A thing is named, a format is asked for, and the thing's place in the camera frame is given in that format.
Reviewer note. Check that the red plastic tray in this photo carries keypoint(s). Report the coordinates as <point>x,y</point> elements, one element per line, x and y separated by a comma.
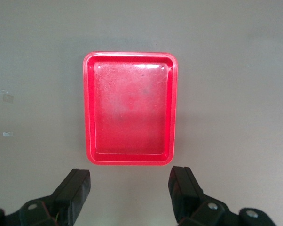
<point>129,113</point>

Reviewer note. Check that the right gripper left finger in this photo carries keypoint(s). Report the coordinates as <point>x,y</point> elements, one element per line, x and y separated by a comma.
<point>71,193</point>

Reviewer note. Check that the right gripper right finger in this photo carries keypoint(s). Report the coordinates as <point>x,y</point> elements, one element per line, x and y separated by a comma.
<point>186,193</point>

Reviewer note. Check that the clear tape scrap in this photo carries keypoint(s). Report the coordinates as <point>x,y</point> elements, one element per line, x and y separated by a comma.
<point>8,134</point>
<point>2,91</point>

